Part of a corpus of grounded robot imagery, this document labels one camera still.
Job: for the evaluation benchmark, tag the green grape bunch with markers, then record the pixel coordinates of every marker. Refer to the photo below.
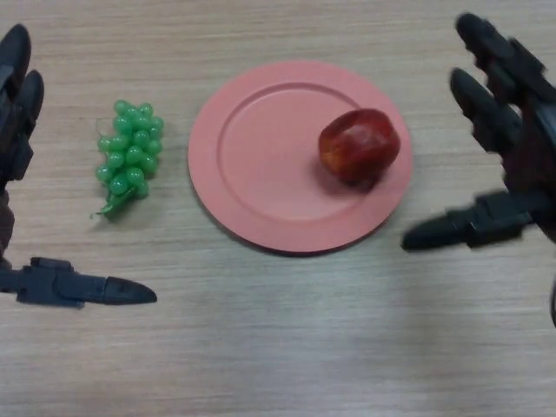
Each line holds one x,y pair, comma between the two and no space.
130,150

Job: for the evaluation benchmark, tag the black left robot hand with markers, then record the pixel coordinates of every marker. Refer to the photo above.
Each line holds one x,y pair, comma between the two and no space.
17,117

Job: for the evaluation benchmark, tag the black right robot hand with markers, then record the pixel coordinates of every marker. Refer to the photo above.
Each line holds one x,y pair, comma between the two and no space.
525,143

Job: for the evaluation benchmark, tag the red apple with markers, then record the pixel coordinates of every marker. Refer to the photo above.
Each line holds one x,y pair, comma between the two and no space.
358,145

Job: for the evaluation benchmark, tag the pink round plate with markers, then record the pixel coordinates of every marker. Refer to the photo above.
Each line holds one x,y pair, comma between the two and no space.
260,174

